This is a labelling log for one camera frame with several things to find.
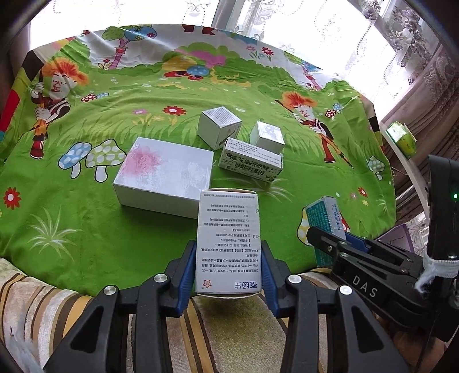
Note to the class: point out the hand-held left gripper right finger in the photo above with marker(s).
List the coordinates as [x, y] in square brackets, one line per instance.
[270, 279]

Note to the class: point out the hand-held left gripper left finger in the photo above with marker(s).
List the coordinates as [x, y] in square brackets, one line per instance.
[186, 272]

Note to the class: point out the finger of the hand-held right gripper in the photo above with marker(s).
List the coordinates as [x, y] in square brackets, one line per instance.
[362, 283]
[358, 243]

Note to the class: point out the purple cardboard box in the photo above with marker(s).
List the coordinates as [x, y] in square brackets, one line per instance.
[396, 237]

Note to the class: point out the teal white box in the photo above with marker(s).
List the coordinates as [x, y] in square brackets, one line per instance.
[326, 218]

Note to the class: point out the white box blue print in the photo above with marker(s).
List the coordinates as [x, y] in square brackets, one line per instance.
[228, 244]

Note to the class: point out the striped beige towel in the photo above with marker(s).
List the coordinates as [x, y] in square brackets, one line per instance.
[229, 333]

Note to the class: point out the green tissue pack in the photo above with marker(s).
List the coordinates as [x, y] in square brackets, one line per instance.
[401, 138]

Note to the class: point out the large white pink box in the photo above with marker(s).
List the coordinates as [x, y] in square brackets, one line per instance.
[163, 177]

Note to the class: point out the brown patterned curtain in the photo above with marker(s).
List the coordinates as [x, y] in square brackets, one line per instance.
[430, 107]

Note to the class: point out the long green white box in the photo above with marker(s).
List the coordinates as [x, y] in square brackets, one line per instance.
[251, 161]

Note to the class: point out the small silver top box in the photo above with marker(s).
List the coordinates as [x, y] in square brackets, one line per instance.
[267, 135]

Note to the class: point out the white cube box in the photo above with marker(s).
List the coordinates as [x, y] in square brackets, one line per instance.
[218, 125]

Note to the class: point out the green cartoon printed cloth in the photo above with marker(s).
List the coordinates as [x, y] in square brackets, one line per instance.
[107, 118]

